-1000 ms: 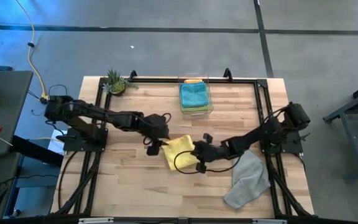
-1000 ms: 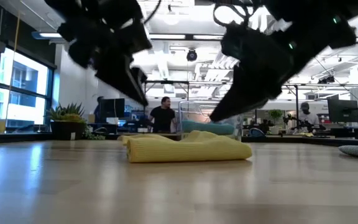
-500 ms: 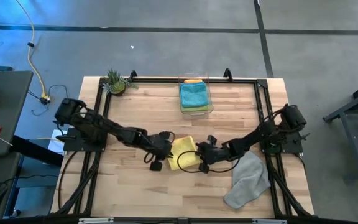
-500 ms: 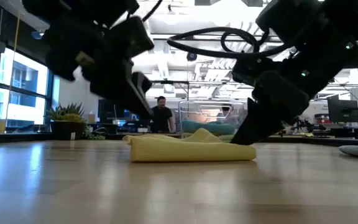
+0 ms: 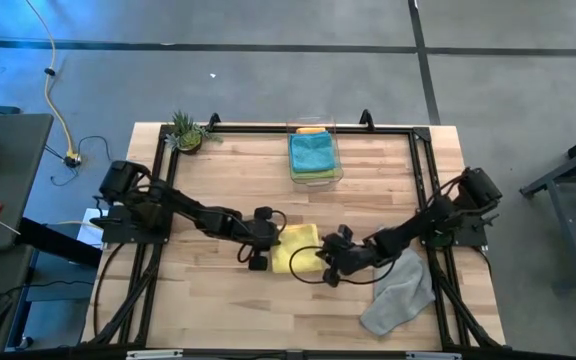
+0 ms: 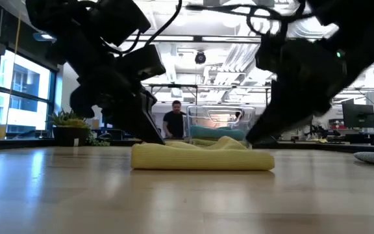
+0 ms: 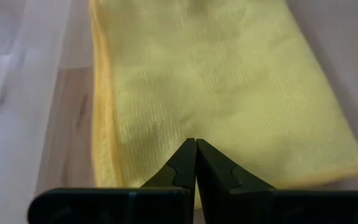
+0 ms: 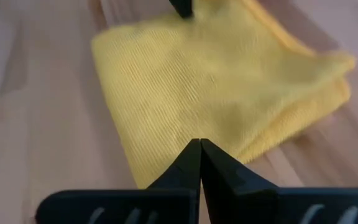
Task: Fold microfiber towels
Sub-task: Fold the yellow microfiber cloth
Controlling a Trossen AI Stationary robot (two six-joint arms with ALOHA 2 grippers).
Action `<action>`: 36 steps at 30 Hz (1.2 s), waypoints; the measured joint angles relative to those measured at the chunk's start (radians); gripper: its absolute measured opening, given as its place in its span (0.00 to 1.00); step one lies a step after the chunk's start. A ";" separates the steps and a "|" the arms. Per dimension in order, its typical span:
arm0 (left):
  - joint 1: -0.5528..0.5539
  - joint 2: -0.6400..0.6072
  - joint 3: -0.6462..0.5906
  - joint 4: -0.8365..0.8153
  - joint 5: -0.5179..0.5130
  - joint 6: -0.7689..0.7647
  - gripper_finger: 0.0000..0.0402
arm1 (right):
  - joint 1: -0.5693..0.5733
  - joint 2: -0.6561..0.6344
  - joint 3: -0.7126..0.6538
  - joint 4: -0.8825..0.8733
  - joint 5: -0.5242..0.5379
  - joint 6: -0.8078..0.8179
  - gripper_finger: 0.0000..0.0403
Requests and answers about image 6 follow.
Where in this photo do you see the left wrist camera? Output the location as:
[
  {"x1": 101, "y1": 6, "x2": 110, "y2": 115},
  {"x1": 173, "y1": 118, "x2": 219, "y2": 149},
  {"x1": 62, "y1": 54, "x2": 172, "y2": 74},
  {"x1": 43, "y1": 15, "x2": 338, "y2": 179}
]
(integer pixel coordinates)
[{"x1": 115, "y1": 44, "x2": 168, "y2": 82}]

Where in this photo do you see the black camera cable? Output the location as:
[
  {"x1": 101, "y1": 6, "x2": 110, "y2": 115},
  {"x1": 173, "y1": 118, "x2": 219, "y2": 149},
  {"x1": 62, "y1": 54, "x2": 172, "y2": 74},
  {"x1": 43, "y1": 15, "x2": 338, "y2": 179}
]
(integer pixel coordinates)
[
  {"x1": 102, "y1": 0, "x2": 183, "y2": 56},
  {"x1": 185, "y1": 0, "x2": 314, "y2": 36}
]

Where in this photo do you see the black neighbouring station frame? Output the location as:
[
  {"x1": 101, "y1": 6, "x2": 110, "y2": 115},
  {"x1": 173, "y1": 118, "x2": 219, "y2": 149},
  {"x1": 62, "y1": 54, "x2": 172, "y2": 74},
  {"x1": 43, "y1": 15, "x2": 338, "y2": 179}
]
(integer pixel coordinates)
[{"x1": 147, "y1": 83, "x2": 272, "y2": 108}]

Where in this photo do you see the person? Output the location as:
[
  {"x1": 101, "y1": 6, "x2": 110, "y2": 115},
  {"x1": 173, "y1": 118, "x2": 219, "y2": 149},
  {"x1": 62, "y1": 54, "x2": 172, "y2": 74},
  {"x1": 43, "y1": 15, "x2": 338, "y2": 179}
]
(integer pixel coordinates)
[{"x1": 162, "y1": 99, "x2": 188, "y2": 140}]

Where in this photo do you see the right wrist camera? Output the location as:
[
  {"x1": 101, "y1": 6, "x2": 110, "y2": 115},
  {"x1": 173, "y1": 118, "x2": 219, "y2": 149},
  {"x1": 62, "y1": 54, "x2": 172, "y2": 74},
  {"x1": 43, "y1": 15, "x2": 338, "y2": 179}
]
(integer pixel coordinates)
[{"x1": 254, "y1": 34, "x2": 287, "y2": 75}]

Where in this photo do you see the black left camera cable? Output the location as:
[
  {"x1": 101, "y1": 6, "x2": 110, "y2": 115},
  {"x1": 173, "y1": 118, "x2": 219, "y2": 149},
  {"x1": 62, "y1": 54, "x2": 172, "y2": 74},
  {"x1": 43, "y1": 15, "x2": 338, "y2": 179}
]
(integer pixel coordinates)
[{"x1": 102, "y1": 0, "x2": 183, "y2": 56}]

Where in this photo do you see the black ceiling spotlight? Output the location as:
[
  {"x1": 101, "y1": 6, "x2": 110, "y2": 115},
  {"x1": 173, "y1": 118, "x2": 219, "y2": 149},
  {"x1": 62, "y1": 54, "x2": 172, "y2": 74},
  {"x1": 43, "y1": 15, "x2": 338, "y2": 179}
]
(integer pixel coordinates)
[{"x1": 193, "y1": 50, "x2": 207, "y2": 65}]

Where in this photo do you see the yellow hanging cord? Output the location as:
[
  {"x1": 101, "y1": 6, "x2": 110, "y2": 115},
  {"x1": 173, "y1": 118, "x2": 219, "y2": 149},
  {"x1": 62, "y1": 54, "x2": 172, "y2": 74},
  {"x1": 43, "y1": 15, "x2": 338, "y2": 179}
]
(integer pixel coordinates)
[{"x1": 13, "y1": 12, "x2": 22, "y2": 56}]

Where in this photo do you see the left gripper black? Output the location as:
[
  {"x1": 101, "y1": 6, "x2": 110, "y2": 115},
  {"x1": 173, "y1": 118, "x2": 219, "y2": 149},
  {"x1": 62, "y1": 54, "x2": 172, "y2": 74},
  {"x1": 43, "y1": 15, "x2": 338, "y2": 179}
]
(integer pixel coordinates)
[{"x1": 69, "y1": 64, "x2": 166, "y2": 146}]

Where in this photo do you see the black office desk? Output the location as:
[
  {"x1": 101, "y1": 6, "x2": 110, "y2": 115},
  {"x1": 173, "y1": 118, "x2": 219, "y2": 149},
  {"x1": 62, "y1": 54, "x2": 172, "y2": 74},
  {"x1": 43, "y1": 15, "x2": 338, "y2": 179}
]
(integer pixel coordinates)
[{"x1": 325, "y1": 131, "x2": 374, "y2": 146}]

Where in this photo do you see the teal microfiber towel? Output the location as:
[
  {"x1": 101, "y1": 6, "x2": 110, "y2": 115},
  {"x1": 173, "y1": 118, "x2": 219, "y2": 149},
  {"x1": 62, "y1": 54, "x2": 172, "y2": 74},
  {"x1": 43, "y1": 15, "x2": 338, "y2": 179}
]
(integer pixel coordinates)
[{"x1": 190, "y1": 125, "x2": 246, "y2": 141}]

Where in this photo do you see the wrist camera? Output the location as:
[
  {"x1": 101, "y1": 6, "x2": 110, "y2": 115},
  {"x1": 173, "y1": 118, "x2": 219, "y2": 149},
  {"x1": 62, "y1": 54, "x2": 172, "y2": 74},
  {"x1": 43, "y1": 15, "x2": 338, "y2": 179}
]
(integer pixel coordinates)
[
  {"x1": 115, "y1": 44, "x2": 168, "y2": 82},
  {"x1": 254, "y1": 34, "x2": 287, "y2": 75}
]

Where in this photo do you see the yellow microfiber towel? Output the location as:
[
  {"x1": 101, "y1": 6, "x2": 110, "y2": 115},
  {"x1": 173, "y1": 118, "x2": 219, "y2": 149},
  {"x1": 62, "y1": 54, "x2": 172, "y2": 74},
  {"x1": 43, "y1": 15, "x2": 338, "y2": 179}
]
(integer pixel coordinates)
[{"x1": 131, "y1": 135, "x2": 275, "y2": 172}]

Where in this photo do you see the potted succulent plant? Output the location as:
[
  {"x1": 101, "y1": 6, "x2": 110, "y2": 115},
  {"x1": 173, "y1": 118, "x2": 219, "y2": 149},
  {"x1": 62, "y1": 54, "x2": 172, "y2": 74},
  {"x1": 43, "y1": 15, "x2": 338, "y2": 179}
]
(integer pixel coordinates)
[{"x1": 48, "y1": 109, "x2": 111, "y2": 147}]

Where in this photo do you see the black computer monitor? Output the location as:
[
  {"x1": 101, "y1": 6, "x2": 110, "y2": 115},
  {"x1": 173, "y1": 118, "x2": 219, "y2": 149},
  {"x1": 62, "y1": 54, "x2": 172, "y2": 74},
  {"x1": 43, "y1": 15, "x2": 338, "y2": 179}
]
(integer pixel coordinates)
[{"x1": 342, "y1": 99, "x2": 374, "y2": 129}]

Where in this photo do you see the black right camera cable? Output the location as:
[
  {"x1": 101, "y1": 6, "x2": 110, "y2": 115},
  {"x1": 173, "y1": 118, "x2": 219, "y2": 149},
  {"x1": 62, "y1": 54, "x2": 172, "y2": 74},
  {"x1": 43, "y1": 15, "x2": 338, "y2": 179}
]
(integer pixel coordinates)
[{"x1": 185, "y1": 0, "x2": 314, "y2": 36}]

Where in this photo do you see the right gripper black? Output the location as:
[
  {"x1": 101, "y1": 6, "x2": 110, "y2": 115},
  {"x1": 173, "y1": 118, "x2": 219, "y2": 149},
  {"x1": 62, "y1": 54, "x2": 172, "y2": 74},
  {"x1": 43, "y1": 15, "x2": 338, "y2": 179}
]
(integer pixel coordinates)
[{"x1": 245, "y1": 40, "x2": 347, "y2": 144}]

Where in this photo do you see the clear plastic bin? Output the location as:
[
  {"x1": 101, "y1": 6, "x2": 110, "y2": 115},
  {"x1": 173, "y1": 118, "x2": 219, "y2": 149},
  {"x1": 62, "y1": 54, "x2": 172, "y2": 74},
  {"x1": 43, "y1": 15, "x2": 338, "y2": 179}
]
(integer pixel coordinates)
[{"x1": 186, "y1": 105, "x2": 256, "y2": 149}]

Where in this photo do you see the black overhead light bar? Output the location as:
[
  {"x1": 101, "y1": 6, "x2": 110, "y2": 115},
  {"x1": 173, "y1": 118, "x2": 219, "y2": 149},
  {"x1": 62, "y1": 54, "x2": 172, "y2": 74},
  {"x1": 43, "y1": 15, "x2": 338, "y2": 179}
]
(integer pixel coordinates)
[{"x1": 32, "y1": 32, "x2": 262, "y2": 45}]

